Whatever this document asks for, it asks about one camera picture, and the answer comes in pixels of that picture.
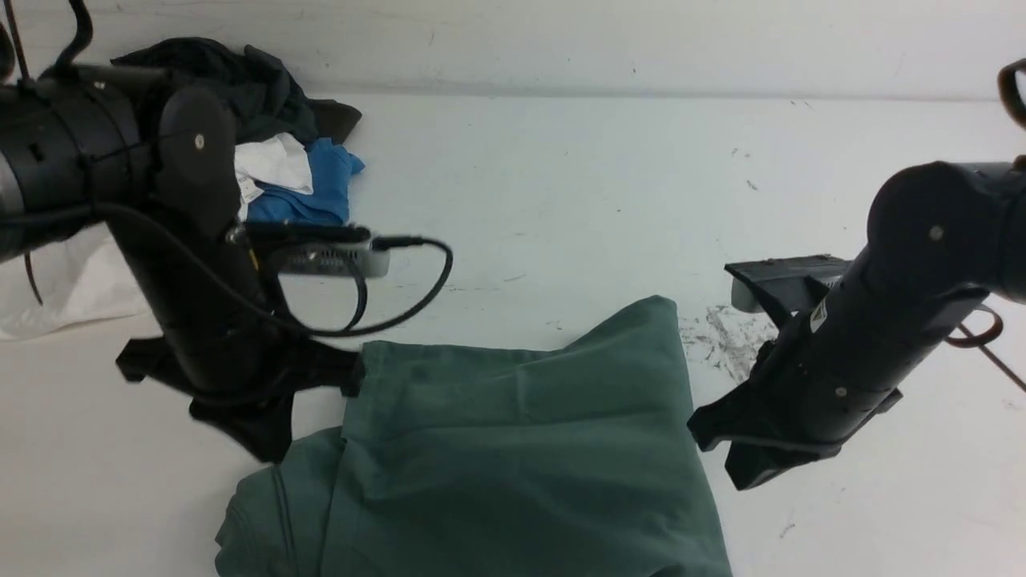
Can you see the blue shirt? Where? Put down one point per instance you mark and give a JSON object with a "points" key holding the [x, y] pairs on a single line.
{"points": [[313, 192]]}

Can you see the white shirt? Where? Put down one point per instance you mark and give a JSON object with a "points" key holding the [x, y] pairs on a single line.
{"points": [[85, 279]]}

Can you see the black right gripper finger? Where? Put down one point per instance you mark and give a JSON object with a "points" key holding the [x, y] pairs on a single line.
{"points": [[749, 466]]}

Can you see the green long-sleeve top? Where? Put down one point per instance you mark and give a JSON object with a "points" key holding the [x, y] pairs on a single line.
{"points": [[462, 461]]}

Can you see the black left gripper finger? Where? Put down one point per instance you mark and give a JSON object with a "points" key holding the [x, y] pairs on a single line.
{"points": [[263, 428]]}

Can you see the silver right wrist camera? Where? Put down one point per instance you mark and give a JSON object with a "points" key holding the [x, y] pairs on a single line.
{"points": [[791, 282]]}

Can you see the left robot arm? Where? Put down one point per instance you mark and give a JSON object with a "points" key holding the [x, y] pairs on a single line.
{"points": [[150, 155]]}

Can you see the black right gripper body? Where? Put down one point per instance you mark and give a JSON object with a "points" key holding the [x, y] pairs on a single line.
{"points": [[800, 394]]}

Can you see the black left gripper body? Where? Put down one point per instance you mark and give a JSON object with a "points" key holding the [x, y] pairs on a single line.
{"points": [[240, 374]]}

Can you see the dark grey shirt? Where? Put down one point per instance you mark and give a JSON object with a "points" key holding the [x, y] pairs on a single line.
{"points": [[262, 94]]}

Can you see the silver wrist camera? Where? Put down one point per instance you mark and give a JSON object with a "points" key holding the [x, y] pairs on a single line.
{"points": [[791, 282], [316, 250]]}

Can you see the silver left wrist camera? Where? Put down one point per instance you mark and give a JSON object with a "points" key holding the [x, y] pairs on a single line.
{"points": [[316, 250]]}

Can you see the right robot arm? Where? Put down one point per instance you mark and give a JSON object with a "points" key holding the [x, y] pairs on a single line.
{"points": [[941, 239]]}

